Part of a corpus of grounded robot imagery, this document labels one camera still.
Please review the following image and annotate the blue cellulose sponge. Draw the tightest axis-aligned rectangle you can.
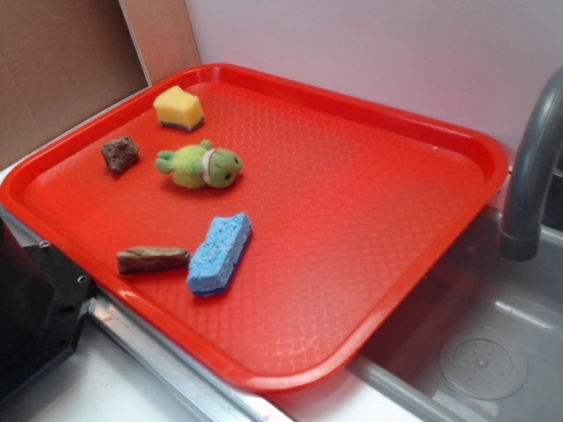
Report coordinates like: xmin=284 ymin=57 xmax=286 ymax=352
xmin=186 ymin=213 xmax=252 ymax=297

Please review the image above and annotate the yellow sponge block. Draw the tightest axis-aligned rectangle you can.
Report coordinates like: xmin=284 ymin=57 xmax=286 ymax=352
xmin=153 ymin=85 xmax=205 ymax=132

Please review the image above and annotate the red plastic tray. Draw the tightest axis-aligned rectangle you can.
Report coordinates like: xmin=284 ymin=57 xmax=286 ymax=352
xmin=1 ymin=64 xmax=508 ymax=392

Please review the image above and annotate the green plush turtle toy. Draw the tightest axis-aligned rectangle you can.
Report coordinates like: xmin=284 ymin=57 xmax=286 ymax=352
xmin=155 ymin=140 xmax=244 ymax=189

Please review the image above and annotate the brown wood-like piece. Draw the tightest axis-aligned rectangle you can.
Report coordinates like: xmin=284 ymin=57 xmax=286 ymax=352
xmin=116 ymin=246 xmax=192 ymax=275

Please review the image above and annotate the brown rock chunk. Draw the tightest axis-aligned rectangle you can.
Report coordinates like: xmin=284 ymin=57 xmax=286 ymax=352
xmin=100 ymin=136 xmax=140 ymax=175

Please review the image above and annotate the grey sink faucet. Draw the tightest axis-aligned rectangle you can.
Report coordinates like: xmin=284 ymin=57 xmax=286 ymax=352
xmin=498 ymin=69 xmax=562 ymax=261

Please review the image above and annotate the grey toy sink basin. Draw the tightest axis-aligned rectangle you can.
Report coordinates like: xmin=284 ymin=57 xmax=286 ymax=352
xmin=272 ymin=212 xmax=562 ymax=421

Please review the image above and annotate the brown cardboard panel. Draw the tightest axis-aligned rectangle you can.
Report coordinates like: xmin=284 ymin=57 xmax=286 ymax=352
xmin=1 ymin=1 xmax=200 ymax=169

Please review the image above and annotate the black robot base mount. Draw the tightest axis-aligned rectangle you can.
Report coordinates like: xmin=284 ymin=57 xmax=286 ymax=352
xmin=1 ymin=222 xmax=93 ymax=404

